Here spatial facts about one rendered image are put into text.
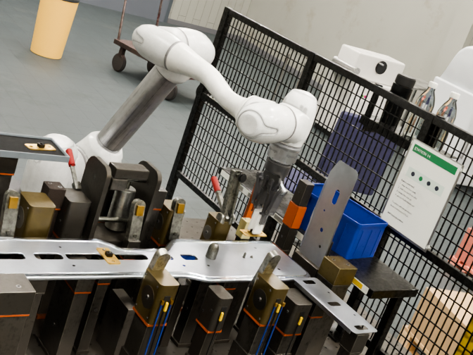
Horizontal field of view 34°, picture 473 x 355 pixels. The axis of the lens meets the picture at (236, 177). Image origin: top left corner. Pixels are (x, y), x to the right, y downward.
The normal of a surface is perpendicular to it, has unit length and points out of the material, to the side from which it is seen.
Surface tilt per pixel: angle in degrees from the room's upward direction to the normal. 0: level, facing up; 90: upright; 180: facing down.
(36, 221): 90
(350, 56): 90
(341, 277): 90
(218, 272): 0
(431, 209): 90
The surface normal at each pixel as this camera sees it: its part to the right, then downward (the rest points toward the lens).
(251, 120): -0.44, 0.15
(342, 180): -0.78, -0.07
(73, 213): 0.54, 0.43
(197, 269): 0.32, -0.90
